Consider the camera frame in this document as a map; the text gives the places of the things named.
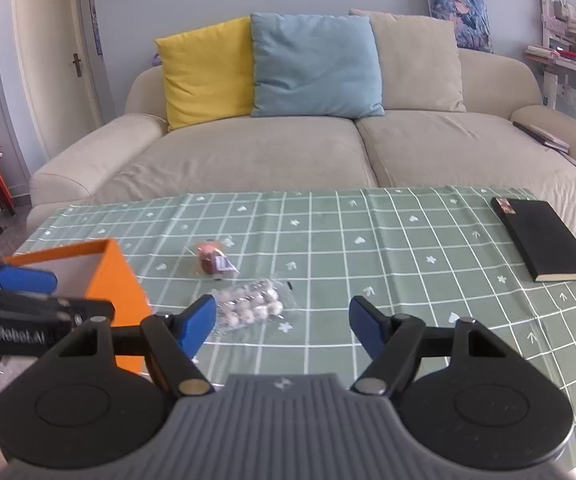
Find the light blue cushion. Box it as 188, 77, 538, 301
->
251, 13, 384, 119

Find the green checkered tablecloth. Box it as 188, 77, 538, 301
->
22, 186, 576, 473

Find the orange storage box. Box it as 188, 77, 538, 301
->
0, 237, 155, 376

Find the beige sofa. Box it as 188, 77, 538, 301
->
27, 50, 576, 236

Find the clear bag of white balls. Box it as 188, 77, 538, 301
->
211, 278, 295, 333

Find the white door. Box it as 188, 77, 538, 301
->
13, 0, 101, 158

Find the anime print cushion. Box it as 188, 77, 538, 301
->
427, 0, 493, 53

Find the small pink brown candy packet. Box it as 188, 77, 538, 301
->
189, 240, 239, 278

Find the black notebook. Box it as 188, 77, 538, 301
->
491, 197, 576, 283

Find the beige cushion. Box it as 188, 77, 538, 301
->
350, 9, 466, 113

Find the white bookshelf with books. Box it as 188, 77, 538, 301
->
524, 0, 576, 116

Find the yellow cushion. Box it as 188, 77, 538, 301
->
155, 16, 254, 130

